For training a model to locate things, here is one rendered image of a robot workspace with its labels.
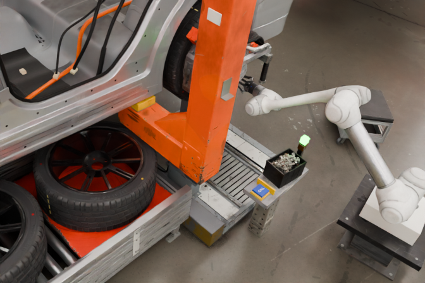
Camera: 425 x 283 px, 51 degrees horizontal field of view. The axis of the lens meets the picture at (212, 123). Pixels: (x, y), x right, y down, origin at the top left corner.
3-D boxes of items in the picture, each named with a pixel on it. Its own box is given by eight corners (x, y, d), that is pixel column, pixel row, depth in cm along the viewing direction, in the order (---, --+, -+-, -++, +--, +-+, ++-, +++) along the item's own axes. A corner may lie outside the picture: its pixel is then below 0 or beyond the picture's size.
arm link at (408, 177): (420, 199, 261) (438, 172, 248) (410, 215, 249) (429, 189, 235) (394, 184, 268) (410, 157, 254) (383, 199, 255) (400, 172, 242)
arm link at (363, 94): (341, 81, 256) (331, 90, 247) (372, 79, 244) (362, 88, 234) (345, 103, 260) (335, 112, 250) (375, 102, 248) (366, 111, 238)
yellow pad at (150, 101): (140, 91, 265) (140, 85, 262) (155, 103, 259) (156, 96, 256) (121, 100, 256) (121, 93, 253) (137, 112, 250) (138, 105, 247)
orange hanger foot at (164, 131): (138, 110, 277) (141, 63, 255) (199, 156, 254) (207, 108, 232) (117, 120, 266) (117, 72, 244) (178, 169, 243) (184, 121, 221)
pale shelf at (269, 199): (285, 157, 278) (286, 154, 276) (307, 172, 270) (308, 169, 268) (242, 192, 251) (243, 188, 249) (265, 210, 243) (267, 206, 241)
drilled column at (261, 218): (257, 219, 291) (271, 175, 264) (269, 228, 286) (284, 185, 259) (247, 228, 284) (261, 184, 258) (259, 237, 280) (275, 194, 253)
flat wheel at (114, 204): (86, 133, 291) (85, 105, 276) (175, 174, 275) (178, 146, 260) (10, 200, 242) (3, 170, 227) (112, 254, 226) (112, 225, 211)
